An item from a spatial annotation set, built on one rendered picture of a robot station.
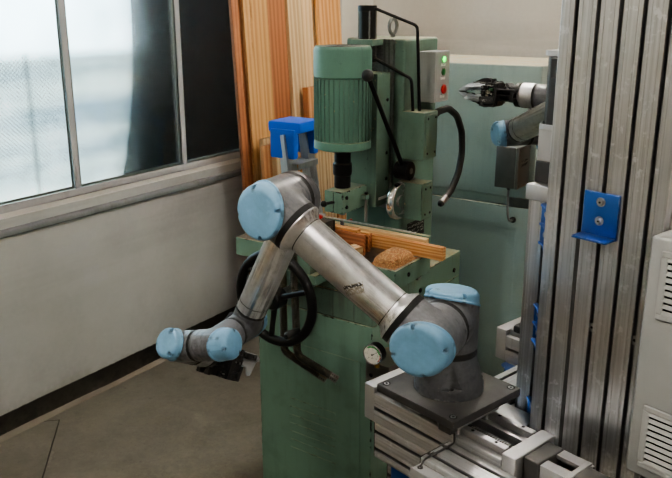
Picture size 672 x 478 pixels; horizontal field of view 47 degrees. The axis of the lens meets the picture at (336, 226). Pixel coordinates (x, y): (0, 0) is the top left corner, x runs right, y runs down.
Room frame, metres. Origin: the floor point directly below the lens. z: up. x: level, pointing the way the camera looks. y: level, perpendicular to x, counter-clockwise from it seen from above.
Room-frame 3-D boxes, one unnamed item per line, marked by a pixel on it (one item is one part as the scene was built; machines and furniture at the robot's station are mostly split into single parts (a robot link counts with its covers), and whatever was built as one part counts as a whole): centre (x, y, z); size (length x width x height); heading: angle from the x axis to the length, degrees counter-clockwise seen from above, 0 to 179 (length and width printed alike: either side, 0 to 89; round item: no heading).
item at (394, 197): (2.40, -0.20, 1.02); 0.12 x 0.03 x 0.12; 145
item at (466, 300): (1.53, -0.24, 0.98); 0.13 x 0.12 x 0.14; 153
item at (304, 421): (2.46, -0.09, 0.36); 0.58 x 0.45 x 0.71; 145
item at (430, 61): (2.54, -0.32, 1.40); 0.10 x 0.06 x 0.16; 145
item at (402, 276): (2.28, 0.05, 0.87); 0.61 x 0.30 x 0.06; 55
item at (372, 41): (2.48, -0.10, 1.54); 0.08 x 0.08 x 0.17; 55
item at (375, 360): (2.04, -0.11, 0.65); 0.06 x 0.04 x 0.08; 55
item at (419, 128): (2.45, -0.27, 1.23); 0.09 x 0.08 x 0.15; 145
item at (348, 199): (2.38, -0.03, 1.03); 0.14 x 0.07 x 0.09; 145
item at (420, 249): (2.31, -0.10, 0.92); 0.54 x 0.02 x 0.04; 55
